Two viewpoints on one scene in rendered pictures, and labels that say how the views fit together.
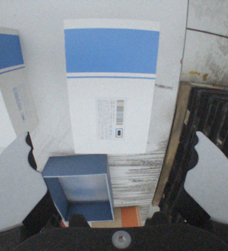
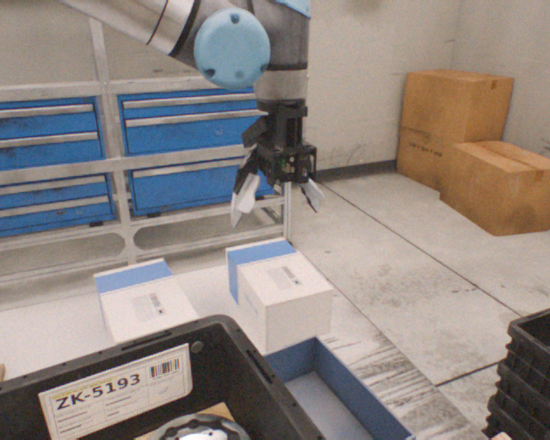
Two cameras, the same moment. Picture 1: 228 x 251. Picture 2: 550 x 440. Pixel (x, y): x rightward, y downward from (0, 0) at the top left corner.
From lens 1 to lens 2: 0.76 m
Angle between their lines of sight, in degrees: 90
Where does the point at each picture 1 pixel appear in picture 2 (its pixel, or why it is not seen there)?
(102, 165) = (309, 350)
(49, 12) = (197, 285)
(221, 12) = (412, 355)
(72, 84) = (244, 268)
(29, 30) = not seen: hidden behind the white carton
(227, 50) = (481, 394)
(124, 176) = not seen: hidden behind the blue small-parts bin
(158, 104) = (335, 308)
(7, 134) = (182, 311)
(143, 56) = (283, 249)
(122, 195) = not seen: outside the picture
